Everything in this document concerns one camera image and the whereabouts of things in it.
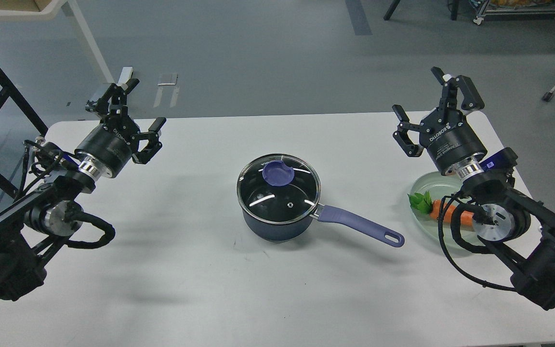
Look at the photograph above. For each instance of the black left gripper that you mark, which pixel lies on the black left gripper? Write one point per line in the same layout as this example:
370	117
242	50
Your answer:
109	147

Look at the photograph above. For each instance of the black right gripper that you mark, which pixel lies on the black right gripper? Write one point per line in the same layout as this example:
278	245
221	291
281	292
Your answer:
447	136

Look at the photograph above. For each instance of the glass lid with purple knob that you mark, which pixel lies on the glass lid with purple knob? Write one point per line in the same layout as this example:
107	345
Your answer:
278	189

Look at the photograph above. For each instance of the blue saucepan with purple handle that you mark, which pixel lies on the blue saucepan with purple handle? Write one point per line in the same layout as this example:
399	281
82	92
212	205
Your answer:
326	214

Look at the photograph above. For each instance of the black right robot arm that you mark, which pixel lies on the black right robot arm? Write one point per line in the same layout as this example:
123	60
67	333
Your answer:
487	215

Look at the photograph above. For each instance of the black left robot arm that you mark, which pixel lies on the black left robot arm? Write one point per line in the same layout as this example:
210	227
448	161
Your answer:
41	221

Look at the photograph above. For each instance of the orange toy carrot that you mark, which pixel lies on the orange toy carrot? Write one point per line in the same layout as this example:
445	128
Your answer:
427	211

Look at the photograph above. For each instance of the metal wheeled cart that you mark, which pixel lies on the metal wheeled cart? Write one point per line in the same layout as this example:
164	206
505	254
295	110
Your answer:
521	8

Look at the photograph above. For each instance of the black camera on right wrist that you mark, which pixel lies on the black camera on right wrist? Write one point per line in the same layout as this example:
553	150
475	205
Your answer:
502	162

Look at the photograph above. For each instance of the white table leg frame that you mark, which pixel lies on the white table leg frame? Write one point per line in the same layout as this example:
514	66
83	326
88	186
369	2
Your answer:
45	10

